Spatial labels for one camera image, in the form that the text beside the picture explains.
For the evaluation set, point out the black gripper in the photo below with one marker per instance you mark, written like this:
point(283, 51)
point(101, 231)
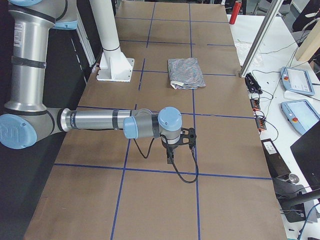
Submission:
point(167, 145)

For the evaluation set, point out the navy white striped polo shirt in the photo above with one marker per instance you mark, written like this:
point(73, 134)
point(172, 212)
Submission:
point(185, 73)

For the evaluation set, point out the black monitor arm base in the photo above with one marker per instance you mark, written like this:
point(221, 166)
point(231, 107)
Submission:
point(295, 201)

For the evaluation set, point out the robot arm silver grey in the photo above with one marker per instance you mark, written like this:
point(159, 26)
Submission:
point(63, 88)

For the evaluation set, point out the orange black usb hub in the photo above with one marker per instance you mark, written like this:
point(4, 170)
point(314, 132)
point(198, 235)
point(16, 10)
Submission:
point(260, 123)

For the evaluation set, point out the black spare gripper tool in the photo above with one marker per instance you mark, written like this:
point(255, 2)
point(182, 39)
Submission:
point(252, 84)

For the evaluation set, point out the black box with label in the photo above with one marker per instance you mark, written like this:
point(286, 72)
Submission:
point(276, 165)

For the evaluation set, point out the near blue teach pendant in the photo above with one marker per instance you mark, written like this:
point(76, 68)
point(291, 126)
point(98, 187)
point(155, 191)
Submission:
point(301, 114)

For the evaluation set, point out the blue teach pendant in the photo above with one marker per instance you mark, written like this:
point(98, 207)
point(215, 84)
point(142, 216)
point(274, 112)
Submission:
point(297, 81)
point(301, 114)

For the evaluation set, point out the black monitor corner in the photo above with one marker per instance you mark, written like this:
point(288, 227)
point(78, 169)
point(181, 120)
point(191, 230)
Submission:
point(306, 151)

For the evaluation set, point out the far blue teach pendant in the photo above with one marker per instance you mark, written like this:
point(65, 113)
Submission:
point(297, 81)

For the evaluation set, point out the red cylinder bottle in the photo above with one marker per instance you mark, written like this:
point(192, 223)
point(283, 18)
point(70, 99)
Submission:
point(235, 11)

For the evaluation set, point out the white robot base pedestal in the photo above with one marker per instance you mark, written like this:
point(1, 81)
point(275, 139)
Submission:
point(114, 65)

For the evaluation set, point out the aluminium frame post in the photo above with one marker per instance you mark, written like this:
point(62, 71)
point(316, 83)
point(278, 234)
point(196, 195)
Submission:
point(266, 24)

